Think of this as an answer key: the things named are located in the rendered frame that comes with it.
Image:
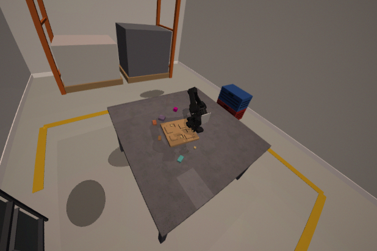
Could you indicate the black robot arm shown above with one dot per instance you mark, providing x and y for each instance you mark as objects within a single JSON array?
[{"x": 195, "y": 108}]

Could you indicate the teal rectangular block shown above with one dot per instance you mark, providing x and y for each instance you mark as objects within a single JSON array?
[{"x": 180, "y": 158}]

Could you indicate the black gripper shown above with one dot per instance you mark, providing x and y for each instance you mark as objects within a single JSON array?
[{"x": 198, "y": 129}]

